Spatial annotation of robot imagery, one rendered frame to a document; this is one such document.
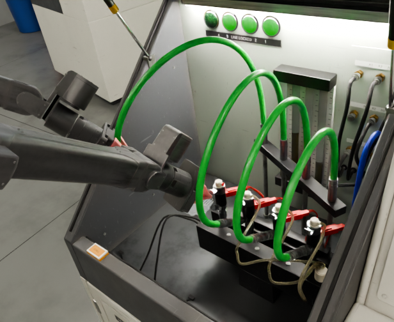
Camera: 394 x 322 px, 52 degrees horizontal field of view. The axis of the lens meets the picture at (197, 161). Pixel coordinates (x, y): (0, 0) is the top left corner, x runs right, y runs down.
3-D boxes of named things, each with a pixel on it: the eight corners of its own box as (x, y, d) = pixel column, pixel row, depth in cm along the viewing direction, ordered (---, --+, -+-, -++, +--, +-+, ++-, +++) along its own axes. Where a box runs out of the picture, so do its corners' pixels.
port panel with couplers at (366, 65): (334, 168, 102) (345, 50, 84) (340, 161, 104) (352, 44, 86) (387, 185, 95) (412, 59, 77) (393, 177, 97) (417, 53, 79)
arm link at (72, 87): (16, 100, 84) (12, 103, 76) (46, 53, 84) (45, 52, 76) (68, 131, 89) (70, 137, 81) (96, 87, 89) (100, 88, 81)
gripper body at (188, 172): (208, 172, 86) (185, 161, 80) (184, 213, 86) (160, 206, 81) (190, 160, 90) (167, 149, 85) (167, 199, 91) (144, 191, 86)
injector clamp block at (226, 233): (202, 264, 111) (195, 224, 102) (224, 241, 116) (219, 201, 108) (319, 330, 91) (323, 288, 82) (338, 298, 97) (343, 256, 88)
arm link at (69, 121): (39, 121, 85) (37, 123, 79) (57, 93, 85) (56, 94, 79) (69, 138, 87) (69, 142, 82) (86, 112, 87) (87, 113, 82)
